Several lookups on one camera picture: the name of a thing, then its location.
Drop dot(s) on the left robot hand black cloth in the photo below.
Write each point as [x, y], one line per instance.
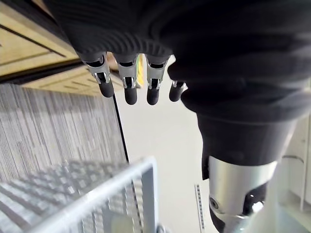
[218, 60]

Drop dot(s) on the grey plastic shopping basket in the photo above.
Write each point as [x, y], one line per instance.
[121, 178]

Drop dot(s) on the yellow green produce pack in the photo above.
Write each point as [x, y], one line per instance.
[140, 72]

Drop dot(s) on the black edging strip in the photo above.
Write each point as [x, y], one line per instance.
[121, 131]

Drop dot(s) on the black white measuring strip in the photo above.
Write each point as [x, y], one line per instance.
[199, 206]

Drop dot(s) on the clear plastic bag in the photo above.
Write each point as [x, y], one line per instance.
[286, 218]

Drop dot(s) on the light wooden shelf unit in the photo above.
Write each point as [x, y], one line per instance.
[24, 48]

